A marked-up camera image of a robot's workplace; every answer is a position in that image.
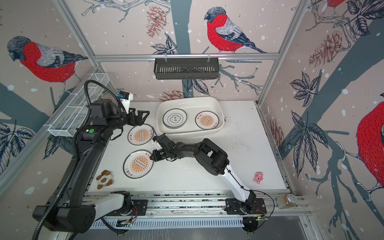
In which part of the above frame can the black hanging wire shelf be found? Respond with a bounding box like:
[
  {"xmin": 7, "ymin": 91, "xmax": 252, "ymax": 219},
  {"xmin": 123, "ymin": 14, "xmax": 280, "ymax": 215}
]
[{"xmin": 154, "ymin": 58, "xmax": 220, "ymax": 80}]

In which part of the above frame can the white wire mesh basket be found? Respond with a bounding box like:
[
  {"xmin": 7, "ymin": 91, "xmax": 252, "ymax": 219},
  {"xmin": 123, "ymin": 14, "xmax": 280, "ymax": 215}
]
[{"xmin": 48, "ymin": 73, "xmax": 110, "ymax": 137}]

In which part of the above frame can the glass jar with lid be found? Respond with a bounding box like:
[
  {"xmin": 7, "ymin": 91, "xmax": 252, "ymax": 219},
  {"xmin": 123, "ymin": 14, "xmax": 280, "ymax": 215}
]
[{"xmin": 277, "ymin": 194, "xmax": 298, "ymax": 209}]

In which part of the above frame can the black corrugated cable hose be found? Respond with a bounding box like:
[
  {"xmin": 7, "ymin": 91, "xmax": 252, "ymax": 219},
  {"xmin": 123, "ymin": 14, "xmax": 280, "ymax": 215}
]
[{"xmin": 31, "ymin": 80, "xmax": 127, "ymax": 240}]

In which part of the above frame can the black thin cable right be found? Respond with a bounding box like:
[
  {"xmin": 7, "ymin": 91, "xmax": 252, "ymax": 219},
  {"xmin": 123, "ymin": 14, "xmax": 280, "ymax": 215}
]
[{"xmin": 224, "ymin": 167, "xmax": 275, "ymax": 230}]

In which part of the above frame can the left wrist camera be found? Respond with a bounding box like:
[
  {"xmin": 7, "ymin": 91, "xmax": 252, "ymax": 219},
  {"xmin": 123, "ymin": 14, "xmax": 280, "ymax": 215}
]
[{"xmin": 118, "ymin": 90, "xmax": 134, "ymax": 115}]

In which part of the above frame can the white green-rim plate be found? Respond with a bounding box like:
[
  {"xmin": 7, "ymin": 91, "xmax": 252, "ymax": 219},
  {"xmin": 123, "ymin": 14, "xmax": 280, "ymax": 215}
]
[{"xmin": 163, "ymin": 109, "xmax": 187, "ymax": 129}]

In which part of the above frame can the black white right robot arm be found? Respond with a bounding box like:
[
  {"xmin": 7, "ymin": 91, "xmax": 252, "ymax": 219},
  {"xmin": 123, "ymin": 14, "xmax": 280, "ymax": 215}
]
[{"xmin": 150, "ymin": 134, "xmax": 258, "ymax": 215}]

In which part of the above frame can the brown small object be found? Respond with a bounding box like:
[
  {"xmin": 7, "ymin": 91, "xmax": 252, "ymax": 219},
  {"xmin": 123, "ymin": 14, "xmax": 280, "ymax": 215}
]
[{"xmin": 96, "ymin": 170, "xmax": 114, "ymax": 190}]

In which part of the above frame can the white plastic bin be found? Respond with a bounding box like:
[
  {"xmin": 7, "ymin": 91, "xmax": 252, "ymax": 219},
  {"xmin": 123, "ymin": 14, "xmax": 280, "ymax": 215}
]
[{"xmin": 156, "ymin": 97, "xmax": 225, "ymax": 137}]

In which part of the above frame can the small circuit board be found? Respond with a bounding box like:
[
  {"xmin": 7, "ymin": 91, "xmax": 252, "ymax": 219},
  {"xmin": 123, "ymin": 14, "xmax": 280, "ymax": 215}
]
[{"xmin": 116, "ymin": 219, "xmax": 134, "ymax": 228}]

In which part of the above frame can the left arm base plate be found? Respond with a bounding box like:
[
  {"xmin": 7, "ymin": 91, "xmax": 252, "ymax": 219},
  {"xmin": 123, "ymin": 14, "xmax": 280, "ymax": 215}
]
[{"xmin": 119, "ymin": 200, "xmax": 148, "ymax": 217}]

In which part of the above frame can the pink small toy figure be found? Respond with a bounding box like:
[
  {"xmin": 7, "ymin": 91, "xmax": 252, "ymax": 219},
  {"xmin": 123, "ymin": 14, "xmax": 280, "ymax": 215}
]
[{"xmin": 253, "ymin": 172, "xmax": 264, "ymax": 185}]

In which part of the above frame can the orange sunburst plate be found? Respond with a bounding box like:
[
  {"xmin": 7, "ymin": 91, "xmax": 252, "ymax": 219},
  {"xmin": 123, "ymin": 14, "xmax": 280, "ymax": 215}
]
[
  {"xmin": 128, "ymin": 124, "xmax": 154, "ymax": 146},
  {"xmin": 195, "ymin": 111, "xmax": 220, "ymax": 130},
  {"xmin": 123, "ymin": 150, "xmax": 154, "ymax": 179}
]

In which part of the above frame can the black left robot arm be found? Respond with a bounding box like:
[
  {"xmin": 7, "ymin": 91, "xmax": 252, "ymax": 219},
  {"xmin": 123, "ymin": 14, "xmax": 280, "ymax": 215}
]
[{"xmin": 32, "ymin": 99, "xmax": 150, "ymax": 240}]

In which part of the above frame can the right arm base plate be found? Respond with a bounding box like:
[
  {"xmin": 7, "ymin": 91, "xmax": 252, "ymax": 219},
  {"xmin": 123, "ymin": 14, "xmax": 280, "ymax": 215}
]
[{"xmin": 225, "ymin": 198, "xmax": 267, "ymax": 215}]

